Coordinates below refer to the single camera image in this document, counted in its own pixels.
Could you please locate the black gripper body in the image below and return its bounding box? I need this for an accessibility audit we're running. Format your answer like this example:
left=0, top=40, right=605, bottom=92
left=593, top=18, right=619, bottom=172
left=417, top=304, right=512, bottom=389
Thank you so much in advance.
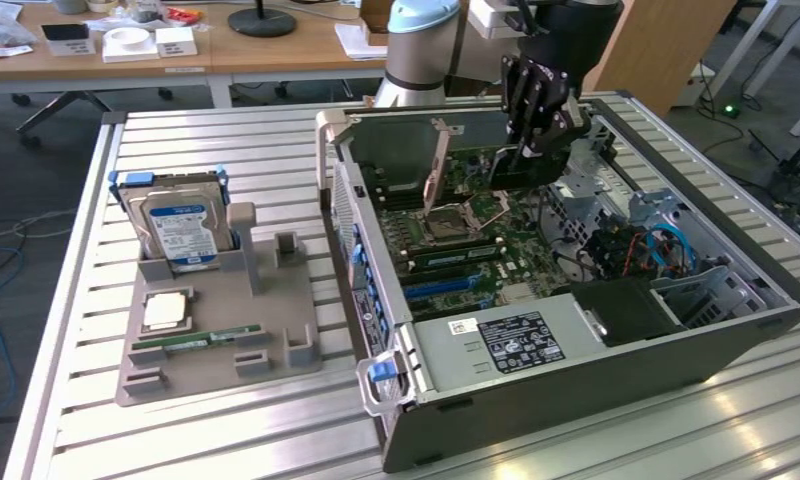
left=516, top=0, right=625, bottom=96

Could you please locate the green graphics card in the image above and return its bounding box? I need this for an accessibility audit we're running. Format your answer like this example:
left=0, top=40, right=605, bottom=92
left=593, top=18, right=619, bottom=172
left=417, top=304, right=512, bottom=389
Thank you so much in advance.
left=420, top=115, right=573, bottom=214

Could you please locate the wooden cabinet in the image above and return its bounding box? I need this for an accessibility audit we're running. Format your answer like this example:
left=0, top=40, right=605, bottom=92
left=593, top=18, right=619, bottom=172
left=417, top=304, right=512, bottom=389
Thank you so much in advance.
left=583, top=0, right=739, bottom=117

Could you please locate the tall metal disk bay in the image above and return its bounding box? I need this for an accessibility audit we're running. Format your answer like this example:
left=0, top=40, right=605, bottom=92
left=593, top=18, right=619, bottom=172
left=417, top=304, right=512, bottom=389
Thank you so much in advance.
left=537, top=117, right=641, bottom=251

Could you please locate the metal socket cover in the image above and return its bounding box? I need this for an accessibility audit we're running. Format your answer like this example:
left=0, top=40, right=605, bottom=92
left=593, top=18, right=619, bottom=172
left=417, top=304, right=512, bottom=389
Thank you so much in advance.
left=463, top=188, right=516, bottom=232

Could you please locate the white socket box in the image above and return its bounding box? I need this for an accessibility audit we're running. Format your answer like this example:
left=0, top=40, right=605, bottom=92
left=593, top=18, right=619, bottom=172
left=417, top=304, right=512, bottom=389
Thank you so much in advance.
left=683, top=74, right=716, bottom=109

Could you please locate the green motherboard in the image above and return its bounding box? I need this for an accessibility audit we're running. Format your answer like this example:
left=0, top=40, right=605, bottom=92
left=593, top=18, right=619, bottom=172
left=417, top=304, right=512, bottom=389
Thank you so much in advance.
left=372, top=172, right=579, bottom=324

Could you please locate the black drive power connector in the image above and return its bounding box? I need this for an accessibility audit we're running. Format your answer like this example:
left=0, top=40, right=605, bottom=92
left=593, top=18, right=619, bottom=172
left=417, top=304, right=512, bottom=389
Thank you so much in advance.
left=584, top=229, right=636, bottom=279

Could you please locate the CPU socket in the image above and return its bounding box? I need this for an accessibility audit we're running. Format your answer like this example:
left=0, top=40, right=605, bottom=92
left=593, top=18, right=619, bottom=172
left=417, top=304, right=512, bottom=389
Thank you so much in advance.
left=419, top=204, right=476, bottom=242

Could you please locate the brown cardboard box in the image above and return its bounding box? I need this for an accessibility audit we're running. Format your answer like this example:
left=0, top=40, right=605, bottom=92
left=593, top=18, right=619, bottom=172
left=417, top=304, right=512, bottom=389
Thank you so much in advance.
left=359, top=0, right=408, bottom=35

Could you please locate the white paper stack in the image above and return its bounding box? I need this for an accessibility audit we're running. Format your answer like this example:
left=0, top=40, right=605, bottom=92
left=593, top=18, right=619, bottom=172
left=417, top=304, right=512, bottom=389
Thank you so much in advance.
left=335, top=22, right=392, bottom=62

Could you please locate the dark installed RAM stick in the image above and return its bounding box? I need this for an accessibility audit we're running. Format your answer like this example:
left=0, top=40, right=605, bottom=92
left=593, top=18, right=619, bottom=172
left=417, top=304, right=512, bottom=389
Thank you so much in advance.
left=409, top=242, right=503, bottom=270

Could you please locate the long black expansion slot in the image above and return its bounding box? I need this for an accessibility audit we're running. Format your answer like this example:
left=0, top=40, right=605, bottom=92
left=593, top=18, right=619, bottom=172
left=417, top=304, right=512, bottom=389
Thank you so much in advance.
left=399, top=264, right=479, bottom=282

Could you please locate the blue expansion slot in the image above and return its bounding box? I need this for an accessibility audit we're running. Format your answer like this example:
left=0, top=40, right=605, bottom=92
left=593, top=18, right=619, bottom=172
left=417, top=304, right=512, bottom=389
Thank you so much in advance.
left=401, top=276, right=483, bottom=302

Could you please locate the low metal disk bay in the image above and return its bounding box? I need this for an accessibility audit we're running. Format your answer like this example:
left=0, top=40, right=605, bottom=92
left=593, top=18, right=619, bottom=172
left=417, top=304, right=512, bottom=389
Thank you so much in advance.
left=649, top=264, right=768, bottom=331

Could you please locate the black round lamp base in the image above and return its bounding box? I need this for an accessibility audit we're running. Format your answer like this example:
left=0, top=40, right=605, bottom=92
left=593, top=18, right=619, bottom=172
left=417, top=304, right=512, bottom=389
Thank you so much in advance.
left=226, top=0, right=300, bottom=38

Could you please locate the grey power supply unit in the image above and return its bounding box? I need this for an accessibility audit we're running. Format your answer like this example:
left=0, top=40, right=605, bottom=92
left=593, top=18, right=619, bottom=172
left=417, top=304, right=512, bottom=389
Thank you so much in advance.
left=409, top=293, right=608, bottom=399

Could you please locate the small white box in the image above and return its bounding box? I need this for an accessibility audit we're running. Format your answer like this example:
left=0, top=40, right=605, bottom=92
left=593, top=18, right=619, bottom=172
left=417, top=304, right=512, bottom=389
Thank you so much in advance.
left=153, top=26, right=198, bottom=59

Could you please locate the hard disk with blue label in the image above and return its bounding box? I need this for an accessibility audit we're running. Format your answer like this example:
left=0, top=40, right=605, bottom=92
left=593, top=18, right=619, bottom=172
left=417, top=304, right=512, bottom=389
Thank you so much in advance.
left=120, top=174, right=234, bottom=274

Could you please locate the open dark PC case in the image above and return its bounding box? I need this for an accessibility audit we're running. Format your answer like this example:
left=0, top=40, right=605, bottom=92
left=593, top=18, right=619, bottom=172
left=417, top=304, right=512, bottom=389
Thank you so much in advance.
left=315, top=89, right=800, bottom=475

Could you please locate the dark small bag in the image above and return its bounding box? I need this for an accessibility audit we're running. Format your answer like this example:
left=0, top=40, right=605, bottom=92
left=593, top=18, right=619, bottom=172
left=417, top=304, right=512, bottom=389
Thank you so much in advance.
left=129, top=0, right=168, bottom=25

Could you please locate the flat white box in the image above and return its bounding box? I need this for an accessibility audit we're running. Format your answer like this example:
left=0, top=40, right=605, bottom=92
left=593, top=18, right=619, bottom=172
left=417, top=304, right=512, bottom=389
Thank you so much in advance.
left=101, top=38, right=162, bottom=65

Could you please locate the grey parts rack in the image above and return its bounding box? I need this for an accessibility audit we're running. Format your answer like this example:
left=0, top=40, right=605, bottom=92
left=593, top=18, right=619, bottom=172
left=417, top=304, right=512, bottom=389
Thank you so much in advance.
left=113, top=201, right=325, bottom=409

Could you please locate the blue plastic disk caddy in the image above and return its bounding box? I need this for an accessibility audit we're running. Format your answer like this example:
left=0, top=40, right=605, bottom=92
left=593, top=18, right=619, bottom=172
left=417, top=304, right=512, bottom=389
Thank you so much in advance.
left=105, top=167, right=232, bottom=211

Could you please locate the grey case release latch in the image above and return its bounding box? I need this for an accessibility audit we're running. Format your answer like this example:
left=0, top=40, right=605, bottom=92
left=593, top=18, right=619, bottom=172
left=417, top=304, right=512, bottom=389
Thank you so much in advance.
left=355, top=348, right=416, bottom=417

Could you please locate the white tape roll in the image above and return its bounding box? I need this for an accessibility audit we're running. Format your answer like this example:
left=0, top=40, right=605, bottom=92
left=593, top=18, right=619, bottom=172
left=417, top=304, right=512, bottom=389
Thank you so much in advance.
left=104, top=27, right=149, bottom=51

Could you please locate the white box with black insert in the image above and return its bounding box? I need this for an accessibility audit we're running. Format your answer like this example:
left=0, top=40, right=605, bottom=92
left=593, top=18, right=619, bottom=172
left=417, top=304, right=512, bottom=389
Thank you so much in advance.
left=41, top=23, right=98, bottom=58

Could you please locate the silver CPU chip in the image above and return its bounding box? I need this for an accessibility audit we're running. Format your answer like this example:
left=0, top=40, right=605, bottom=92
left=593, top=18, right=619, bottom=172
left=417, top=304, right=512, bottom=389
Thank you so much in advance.
left=138, top=293, right=192, bottom=331

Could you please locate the green RAM stick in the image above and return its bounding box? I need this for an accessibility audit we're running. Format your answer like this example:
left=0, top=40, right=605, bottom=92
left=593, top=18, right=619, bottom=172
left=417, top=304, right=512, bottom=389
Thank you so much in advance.
left=132, top=324, right=265, bottom=351

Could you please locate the black chair base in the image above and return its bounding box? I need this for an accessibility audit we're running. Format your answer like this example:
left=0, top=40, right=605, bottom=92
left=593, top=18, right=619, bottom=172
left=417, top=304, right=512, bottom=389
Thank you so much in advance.
left=14, top=89, right=118, bottom=149

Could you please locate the clear plastic bag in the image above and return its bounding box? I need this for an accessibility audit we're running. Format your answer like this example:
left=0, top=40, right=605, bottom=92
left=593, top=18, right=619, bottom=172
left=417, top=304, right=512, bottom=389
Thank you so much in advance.
left=0, top=1, right=40, bottom=47

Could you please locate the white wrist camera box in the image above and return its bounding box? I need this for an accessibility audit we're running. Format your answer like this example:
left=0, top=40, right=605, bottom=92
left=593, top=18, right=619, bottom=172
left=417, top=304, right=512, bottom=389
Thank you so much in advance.
left=467, top=0, right=529, bottom=40

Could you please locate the white table frame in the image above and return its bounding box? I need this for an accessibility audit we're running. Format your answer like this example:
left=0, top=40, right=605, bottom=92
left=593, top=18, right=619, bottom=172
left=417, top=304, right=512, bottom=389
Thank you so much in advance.
left=704, top=0, right=800, bottom=137

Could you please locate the red wire bundle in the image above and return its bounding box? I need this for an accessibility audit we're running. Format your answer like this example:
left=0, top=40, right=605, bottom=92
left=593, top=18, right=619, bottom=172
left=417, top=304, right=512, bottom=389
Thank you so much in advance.
left=629, top=234, right=661, bottom=274

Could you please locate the blue disk wire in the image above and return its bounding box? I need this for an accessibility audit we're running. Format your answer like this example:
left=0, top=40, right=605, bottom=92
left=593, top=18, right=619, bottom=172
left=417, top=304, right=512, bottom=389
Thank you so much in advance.
left=641, top=223, right=700, bottom=276

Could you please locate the white floor cable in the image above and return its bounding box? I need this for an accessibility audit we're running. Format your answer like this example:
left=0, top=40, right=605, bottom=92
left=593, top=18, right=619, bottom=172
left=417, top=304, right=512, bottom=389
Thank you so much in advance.
left=0, top=209, right=76, bottom=239

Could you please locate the blue floor cable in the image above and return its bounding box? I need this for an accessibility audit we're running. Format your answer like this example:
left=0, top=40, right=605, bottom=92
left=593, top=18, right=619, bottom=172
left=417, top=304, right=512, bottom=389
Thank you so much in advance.
left=0, top=239, right=26, bottom=431

